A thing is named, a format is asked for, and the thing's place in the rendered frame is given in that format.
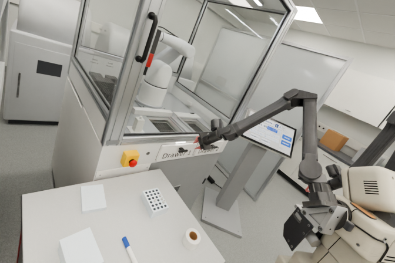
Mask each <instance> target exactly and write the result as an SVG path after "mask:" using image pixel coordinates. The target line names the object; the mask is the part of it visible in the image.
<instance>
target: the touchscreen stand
mask: <svg viewBox="0 0 395 263"><path fill-rule="evenodd" d="M266 152H267V150H266V149H264V148H262V147H260V146H257V145H255V144H253V143H251V142H249V143H248V145H247V146H246V148H245V150H244V152H243V153H242V155H241V157H240V159H239V160H238V162H237V163H236V165H235V167H234V169H233V170H232V172H231V174H230V176H229V177H228V179H227V180H226V182H225V184H224V186H223V187H222V189H221V191H220V192H217V191H215V190H212V189H211V188H208V187H206V186H205V189H204V195H203V205H202V215H201V221H202V222H204V223H206V224H209V225H211V226H213V227H215V228H218V229H220V230H222V231H224V232H227V233H229V234H232V235H234V236H236V237H238V238H242V229H241V224H240V215H239V207H238V202H237V200H236V199H237V197H238V195H239V194H240V192H241V191H242V189H243V188H244V186H245V185H246V183H247V181H248V180H249V178H250V176H251V175H252V174H253V172H254V170H255V169H256V167H257V165H258V164H259V163H260V161H261V159H262V158H263V156H264V154H265V153H266Z"/></svg>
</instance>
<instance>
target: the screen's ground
mask: <svg viewBox="0 0 395 263"><path fill-rule="evenodd" d="M269 120H270V119H269ZM271 121H273V120H271ZM273 122H275V121H273ZM275 123H277V124H280V123H278V122H275ZM264 124H266V123H264V122H262V123H261V124H258V125H257V126H259V127H261V128H263V125H264ZM266 125H268V124H266ZM280 125H282V124H280ZM268 126H270V127H273V126H271V125H268ZM282 126H283V127H282V130H280V131H281V135H279V136H280V140H279V143H276V142H273V141H271V140H270V141H271V142H270V145H267V144H265V143H263V144H265V145H267V146H269V147H271V148H274V149H276V150H278V151H281V152H282V153H285V154H287V155H290V151H291V148H292V142H289V141H287V140H285V139H283V138H282V135H283V134H284V135H286V136H289V137H291V138H292V141H293V136H294V130H293V129H291V128H289V127H286V126H284V125H282ZM273 128H275V127H273ZM263 129H265V128H263ZM275 129H277V128H275ZM265 130H267V129H265ZM277 130H279V129H277ZM268 131H270V130H268ZM270 132H272V131H270ZM252 133H254V132H252ZM272 133H274V132H272ZM250 134H251V131H249V134H247V133H244V134H243V135H244V136H247V137H249V138H251V139H253V140H256V139H254V138H252V137H250ZM274 134H276V133H274ZM257 135H258V134H257ZM276 135H278V134H276ZM258 136H260V135H258ZM263 138H265V137H263ZM261 139H262V136H260V139H259V141H258V140H256V141H258V142H260V143H262V142H261ZM265 139H266V138H265ZM281 140H284V141H286V142H288V143H290V144H291V146H290V148H289V147H286V146H284V145H282V144H281Z"/></svg>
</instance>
